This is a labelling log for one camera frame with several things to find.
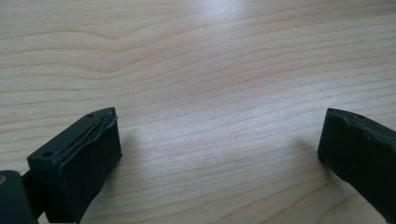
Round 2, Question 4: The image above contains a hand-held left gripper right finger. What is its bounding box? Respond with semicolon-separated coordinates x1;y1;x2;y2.
317;107;396;224

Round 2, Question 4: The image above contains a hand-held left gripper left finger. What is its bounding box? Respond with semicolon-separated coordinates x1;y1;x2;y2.
26;106;123;224

